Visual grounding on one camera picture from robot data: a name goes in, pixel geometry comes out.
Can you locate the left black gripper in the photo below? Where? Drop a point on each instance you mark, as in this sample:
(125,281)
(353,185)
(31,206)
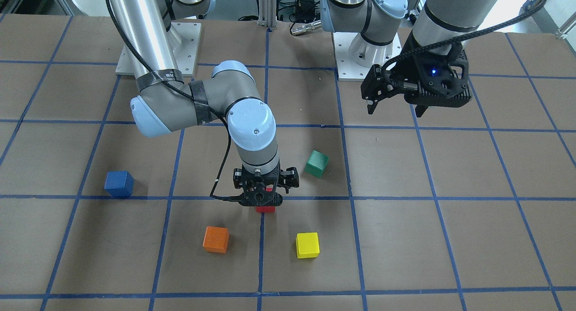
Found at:
(410,69)

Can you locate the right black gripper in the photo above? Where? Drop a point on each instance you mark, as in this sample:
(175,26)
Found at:
(290,177)

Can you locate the red wooden block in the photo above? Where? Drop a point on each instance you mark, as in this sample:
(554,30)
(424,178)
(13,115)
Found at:
(266,208)

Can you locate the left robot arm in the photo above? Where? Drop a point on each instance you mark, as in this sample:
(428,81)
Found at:
(377,21)

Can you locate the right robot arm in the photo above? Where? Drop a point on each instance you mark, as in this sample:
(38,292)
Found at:
(166,103)

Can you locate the green wooden block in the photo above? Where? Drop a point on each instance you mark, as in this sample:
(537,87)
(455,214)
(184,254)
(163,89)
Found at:
(317,164)

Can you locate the orange wooden block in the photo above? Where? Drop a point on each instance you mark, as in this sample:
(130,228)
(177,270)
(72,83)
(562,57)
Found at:
(216,239)

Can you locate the yellow wooden block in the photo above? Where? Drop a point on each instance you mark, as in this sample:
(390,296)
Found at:
(307,245)

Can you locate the blue wooden block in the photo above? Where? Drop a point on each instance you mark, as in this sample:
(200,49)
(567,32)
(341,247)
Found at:
(119,184)

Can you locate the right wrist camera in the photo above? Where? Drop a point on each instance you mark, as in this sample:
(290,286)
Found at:
(260,197)

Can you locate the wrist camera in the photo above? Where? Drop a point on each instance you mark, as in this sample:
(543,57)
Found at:
(446,78)
(260,197)

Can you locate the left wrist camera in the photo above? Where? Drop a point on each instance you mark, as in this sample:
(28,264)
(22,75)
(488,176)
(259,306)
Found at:
(446,78)

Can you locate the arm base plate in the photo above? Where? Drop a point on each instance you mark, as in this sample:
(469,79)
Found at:
(184,45)
(355,56)

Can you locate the aluminium frame post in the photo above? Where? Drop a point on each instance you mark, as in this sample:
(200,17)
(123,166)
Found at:
(267,16)

